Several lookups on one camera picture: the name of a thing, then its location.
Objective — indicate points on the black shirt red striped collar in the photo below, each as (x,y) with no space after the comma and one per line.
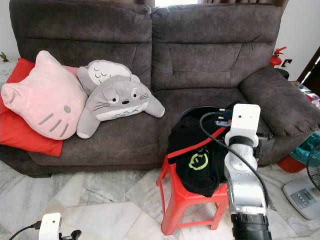
(200,182)

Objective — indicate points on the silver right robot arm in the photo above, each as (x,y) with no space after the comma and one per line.
(245,190)

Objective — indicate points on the dark grey fabric sofa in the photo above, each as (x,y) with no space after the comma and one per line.
(205,60)

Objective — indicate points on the red fire extinguisher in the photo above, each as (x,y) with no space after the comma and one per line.
(275,59)

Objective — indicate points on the red plastic basin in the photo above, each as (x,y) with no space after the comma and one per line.
(290,165)

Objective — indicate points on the teal plastic bag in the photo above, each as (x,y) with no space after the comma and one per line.
(307,145)

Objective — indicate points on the red plastic stool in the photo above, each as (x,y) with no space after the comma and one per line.
(190,200)

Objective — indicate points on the white lace covered side table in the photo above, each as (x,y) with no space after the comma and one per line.
(5,72)

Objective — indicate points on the red square cushion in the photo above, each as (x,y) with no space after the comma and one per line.
(20,135)

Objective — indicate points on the small brass ornament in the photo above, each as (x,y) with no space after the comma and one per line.
(4,57)

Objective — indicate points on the grey Totoro plush pillow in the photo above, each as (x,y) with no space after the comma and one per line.
(120,100)

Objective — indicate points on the white floor fan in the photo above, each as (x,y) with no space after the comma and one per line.
(302,200)

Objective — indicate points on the pink cat face cushion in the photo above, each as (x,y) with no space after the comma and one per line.
(45,97)

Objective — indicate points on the sleeping grey white Totoro plush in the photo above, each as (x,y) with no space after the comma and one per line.
(105,72)

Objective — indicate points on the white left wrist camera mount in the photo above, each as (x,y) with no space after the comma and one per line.
(50,227)

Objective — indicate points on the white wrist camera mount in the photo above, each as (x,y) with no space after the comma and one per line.
(245,125)
(50,227)

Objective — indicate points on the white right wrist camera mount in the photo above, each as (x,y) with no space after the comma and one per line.
(245,125)

